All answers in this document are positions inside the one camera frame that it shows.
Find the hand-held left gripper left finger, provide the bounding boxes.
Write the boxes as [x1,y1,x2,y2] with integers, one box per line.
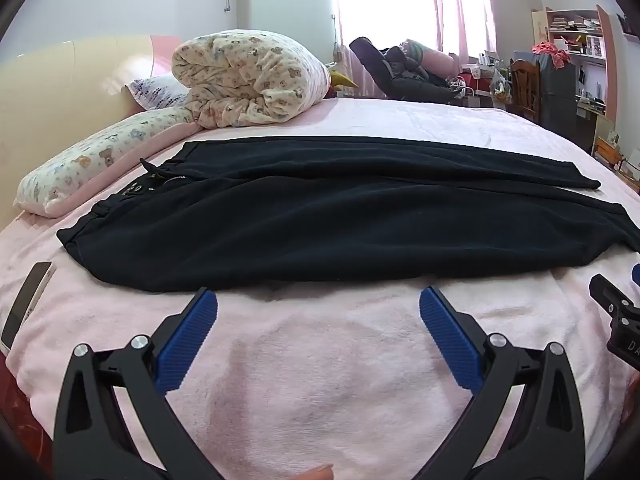
[52,287,226,480]

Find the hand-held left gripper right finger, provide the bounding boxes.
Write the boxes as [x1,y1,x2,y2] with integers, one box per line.
[417,286,586,480]

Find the black pants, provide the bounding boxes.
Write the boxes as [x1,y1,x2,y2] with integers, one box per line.
[56,136,640,293]

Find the pink fleece blanket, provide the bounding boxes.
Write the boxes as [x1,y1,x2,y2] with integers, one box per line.
[0,96,640,480]

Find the white smartphone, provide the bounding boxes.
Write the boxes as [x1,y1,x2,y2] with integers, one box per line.
[0,261,56,356]

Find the dark grey cabinet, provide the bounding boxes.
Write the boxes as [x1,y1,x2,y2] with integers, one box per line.
[537,52,598,148]

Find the bear-print pillow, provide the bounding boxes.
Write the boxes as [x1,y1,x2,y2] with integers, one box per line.
[13,109,197,218]

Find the wooden chair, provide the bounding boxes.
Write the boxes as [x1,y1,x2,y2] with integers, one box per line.
[509,58,542,122]

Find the red cloth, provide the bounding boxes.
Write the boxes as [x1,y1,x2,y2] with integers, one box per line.
[531,41,571,66]

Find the pink bookshelf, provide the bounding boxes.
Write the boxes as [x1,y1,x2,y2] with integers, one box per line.
[531,4,621,121]

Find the cluttered desk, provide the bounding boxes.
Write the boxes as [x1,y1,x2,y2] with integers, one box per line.
[452,50,513,108]

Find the purple-print pillow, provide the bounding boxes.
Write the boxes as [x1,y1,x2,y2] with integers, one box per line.
[125,73,191,112]

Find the rolled bear-print quilt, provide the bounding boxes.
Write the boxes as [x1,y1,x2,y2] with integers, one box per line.
[171,29,332,130]

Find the pile of dark clothes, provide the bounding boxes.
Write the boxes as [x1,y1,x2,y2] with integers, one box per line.
[349,36,463,105]

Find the cream bed headboard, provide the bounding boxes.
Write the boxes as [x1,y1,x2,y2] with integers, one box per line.
[0,35,183,235]

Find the yellow plush toy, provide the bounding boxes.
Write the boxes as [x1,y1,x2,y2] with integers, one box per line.
[324,62,360,98]

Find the pink curtain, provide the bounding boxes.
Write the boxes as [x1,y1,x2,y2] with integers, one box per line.
[424,0,498,58]

